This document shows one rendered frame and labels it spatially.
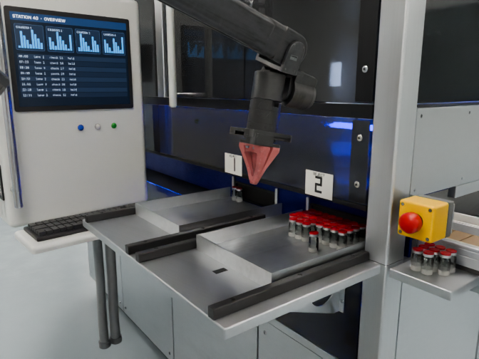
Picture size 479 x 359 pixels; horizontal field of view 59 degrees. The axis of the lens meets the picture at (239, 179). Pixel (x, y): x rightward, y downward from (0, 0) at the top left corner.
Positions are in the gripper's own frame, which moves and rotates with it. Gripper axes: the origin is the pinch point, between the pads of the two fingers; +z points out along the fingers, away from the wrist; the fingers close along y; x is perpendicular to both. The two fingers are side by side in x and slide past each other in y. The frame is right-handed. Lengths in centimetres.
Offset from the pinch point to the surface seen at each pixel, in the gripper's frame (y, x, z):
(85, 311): 36, 166, 104
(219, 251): 2.1, 9.7, 17.0
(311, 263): 11.8, -7.0, 14.8
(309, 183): 25.5, 8.7, 1.3
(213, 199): 30, 52, 15
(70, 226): -9, 70, 28
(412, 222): 22.0, -20.2, 3.4
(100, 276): 14, 99, 57
